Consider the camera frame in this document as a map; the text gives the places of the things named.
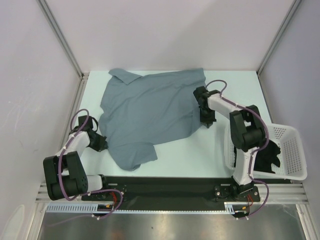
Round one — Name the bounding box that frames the aluminium frame post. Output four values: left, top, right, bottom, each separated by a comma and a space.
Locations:
256, 0, 304, 78
36, 0, 89, 80

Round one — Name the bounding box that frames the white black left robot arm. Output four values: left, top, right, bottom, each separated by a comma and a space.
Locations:
43, 115, 111, 201

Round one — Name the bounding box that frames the white slotted cable duct left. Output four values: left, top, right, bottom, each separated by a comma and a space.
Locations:
46, 202, 114, 214

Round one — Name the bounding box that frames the left aluminium frame post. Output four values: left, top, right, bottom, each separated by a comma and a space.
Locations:
36, 0, 89, 80

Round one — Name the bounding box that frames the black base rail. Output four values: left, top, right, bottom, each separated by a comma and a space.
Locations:
81, 176, 261, 212

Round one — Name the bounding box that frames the white slotted cable duct right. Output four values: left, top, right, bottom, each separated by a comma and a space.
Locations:
224, 201, 251, 215

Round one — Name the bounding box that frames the white perforated plastic basket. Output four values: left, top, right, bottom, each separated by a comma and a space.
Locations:
224, 121, 308, 185

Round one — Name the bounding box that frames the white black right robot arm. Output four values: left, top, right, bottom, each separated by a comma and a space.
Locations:
193, 86, 269, 201

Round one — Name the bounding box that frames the aluminium front rail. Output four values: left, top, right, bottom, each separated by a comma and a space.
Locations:
35, 183, 309, 205

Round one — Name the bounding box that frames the light blue t shirt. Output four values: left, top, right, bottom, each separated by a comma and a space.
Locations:
98, 68, 206, 171

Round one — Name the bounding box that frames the white slotted cable duct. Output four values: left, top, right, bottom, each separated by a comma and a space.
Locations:
46, 202, 114, 214
224, 201, 251, 215

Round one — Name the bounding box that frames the right aluminium frame post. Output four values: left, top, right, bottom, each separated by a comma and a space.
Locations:
256, 0, 304, 78

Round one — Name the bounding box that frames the black t shirt in basket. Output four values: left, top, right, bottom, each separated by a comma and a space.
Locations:
233, 139, 283, 175

